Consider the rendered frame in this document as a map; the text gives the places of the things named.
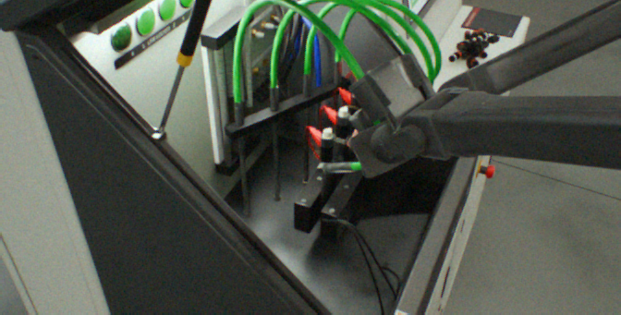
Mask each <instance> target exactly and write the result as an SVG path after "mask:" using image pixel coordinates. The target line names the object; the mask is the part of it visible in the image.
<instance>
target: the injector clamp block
mask: <svg viewBox="0 0 621 315"><path fill-rule="evenodd" d="M348 156H349V146H347V145H346V153H345V162H348ZM335 179H336V173H331V176H330V190H329V200H328V201H327V202H326V204H325V206H324V207H323V209H322V213H321V196H322V174H320V172H319V170H318V169H317V171H316V172H314V174H313V176H312V177H311V179H310V181H309V182H308V184H307V185H306V186H305V188H304V189H303V190H302V191H301V192H300V195H299V196H298V198H297V199H296V200H295V201H294V228H295V229H298V230H301V232H304V233H307V234H309V233H310V232H311V229H312V228H313V227H314V226H315V225H316V224H317V222H318V221H319V219H320V218H321V238H322V239H325V240H328V241H331V242H333V243H337V241H338V239H339V237H341V235H342V233H343V232H344V229H345V227H346V226H345V225H344V224H331V223H327V222H322V219H326V220H343V221H347V222H350V223H351V224H353V225H355V226H357V225H358V223H359V220H360V218H361V217H362V215H363V213H364V211H365V209H366V208H367V206H368V204H369V202H370V196H371V187H372V180H373V179H374V178H369V179H367V178H365V177H364V175H363V173H362V171H361V170H358V171H357V172H348V173H346V172H344V177H343V178H342V180H341V181H340V183H339V185H338V186H337V188H335Z"/></svg>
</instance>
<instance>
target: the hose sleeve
mask: <svg viewBox="0 0 621 315"><path fill-rule="evenodd" d="M353 163H355V162H345V163H329V164H325V165H324V166H323V170H324V172H325V173H343V172H346V173H348V172H357V171H358V170H357V171H354V170H352V169H351V165H352V164H353Z"/></svg>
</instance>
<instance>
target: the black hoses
mask: <svg viewBox="0 0 621 315"><path fill-rule="evenodd" d="M299 1H301V0H299ZM275 7H276V9H277V13H278V17H280V24H281V22H282V20H283V18H284V15H283V11H282V8H281V7H280V5H275ZM301 17H302V16H301V15H300V14H298V22H296V26H295V30H294V33H293V36H292V40H291V41H290V37H291V32H292V25H293V18H292V19H291V20H290V21H289V25H288V32H287V35H286V33H284V36H283V40H284V37H285V38H286V45H285V49H284V52H283V56H282V59H281V54H282V48H283V40H282V42H281V48H280V53H279V59H277V68H279V69H277V71H278V73H276V86H278V89H279V90H280V91H281V93H282V95H283V97H284V98H285V100H289V98H290V88H289V84H288V83H287V82H286V77H287V75H288V73H289V71H290V69H291V67H292V66H293V64H294V61H295V58H296V52H295V49H294V47H293V46H294V42H295V40H296V37H298V31H299V26H300V18H301ZM288 46H289V49H288ZM287 50H288V51H287ZM291 52H292V58H291V60H290V63H289V65H288V67H287V70H286V66H287V64H288V60H289V57H290V55H291ZM280 59H281V63H280ZM279 65H280V66H279ZM285 71H286V73H285ZM284 73H285V74H284ZM265 76H270V79H271V73H270V72H266V73H265ZM270 79H269V78H266V80H265V84H269V87H267V86H266V85H264V83H262V85H261V89H266V90H267V92H266V94H265V92H264V91H262V90H261V89H260V88H256V91H255V92H256V93H258V92H259V93H261V94H262V96H263V97H264V98H263V100H262V98H261V97H260V96H258V95H256V94H255V92H253V93H252V98H256V100H257V101H258V103H266V102H267V100H268V98H269V97H270V86H271V81H270ZM283 83H284V84H285V85H286V93H285V92H284V90H283V88H282V85H283Z"/></svg>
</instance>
